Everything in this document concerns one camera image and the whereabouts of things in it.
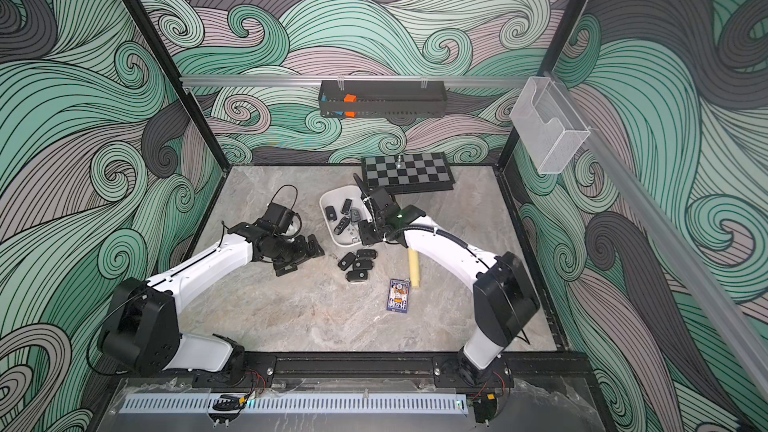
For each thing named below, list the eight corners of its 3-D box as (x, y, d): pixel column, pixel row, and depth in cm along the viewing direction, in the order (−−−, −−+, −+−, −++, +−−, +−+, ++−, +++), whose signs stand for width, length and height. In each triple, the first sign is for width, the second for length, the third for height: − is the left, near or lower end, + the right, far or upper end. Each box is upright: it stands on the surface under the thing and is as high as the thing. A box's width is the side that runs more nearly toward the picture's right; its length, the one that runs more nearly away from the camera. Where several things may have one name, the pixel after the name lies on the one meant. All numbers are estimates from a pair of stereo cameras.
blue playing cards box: (386, 310, 85) (386, 307, 83) (389, 280, 91) (389, 277, 89) (407, 313, 85) (408, 310, 83) (409, 283, 91) (410, 279, 89)
